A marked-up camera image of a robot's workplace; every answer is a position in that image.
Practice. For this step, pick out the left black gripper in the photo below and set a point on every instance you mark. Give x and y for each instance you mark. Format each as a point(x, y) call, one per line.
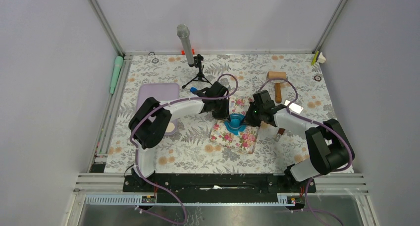
point(225, 103)

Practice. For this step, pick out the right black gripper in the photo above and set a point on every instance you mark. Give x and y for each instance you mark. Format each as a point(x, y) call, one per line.
point(248, 120)

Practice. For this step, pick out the wooden rolling pin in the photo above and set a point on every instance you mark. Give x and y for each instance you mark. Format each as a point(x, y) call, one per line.
point(272, 75)

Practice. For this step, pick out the floral cutting board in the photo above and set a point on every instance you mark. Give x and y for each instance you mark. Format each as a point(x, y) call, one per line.
point(231, 134)

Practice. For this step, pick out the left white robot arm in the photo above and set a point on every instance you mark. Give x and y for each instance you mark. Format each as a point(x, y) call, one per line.
point(148, 125)

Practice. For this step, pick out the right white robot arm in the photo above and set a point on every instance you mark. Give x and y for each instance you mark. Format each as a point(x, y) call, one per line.
point(327, 144)

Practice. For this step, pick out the blue dough piece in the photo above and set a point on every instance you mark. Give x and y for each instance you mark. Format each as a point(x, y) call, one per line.
point(193, 89)

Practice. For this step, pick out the beige dough disc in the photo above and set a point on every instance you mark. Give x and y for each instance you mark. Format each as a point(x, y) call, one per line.
point(171, 129)

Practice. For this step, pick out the floral tablecloth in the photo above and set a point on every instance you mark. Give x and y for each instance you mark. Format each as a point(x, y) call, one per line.
point(189, 149)

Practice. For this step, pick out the black microphone tripod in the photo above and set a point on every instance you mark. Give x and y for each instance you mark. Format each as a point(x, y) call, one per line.
point(200, 77)

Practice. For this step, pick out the red clip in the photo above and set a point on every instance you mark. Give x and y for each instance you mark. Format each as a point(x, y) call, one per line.
point(183, 52)

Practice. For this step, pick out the white clip in corner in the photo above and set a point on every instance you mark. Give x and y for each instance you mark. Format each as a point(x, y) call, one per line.
point(321, 58)

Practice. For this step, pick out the grey microphone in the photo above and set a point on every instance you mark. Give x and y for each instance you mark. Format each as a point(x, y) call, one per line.
point(183, 34)

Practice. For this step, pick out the green marker pen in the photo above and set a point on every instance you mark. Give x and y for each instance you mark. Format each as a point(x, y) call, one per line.
point(118, 62)

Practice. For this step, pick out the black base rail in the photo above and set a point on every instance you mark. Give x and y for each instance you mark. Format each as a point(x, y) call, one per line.
point(215, 188)

